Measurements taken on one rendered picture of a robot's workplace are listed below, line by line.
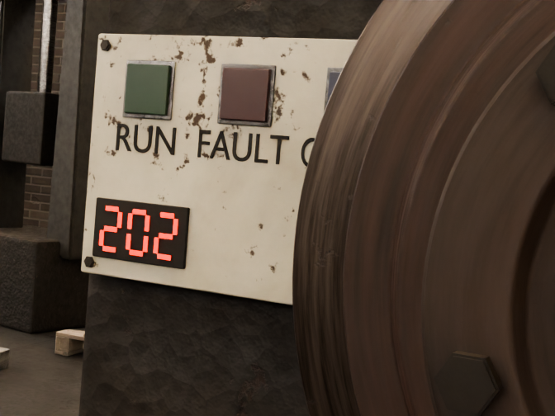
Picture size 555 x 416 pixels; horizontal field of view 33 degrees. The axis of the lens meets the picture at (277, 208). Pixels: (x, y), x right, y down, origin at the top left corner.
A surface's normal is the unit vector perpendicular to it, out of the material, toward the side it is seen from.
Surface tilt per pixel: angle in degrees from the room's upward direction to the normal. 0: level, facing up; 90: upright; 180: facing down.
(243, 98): 90
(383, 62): 90
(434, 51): 90
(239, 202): 90
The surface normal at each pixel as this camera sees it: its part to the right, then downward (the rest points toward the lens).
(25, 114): -0.58, 0.00
